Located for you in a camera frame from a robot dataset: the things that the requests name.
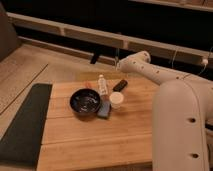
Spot dark green floor mat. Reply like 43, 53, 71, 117
0, 83, 52, 166

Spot small clear plastic bottle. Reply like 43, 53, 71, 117
98, 75, 108, 95

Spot white wall plug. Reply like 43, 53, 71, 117
201, 58, 209, 66

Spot blue eraser block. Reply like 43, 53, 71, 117
97, 100, 111, 119

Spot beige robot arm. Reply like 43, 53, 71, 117
117, 51, 213, 171

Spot black remote-like object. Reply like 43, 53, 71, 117
113, 80, 128, 92

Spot white paper cup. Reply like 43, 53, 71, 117
109, 92, 124, 109

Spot dark grey sofa corner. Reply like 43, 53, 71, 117
0, 2, 21, 62

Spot black bowl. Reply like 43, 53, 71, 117
69, 88, 101, 116

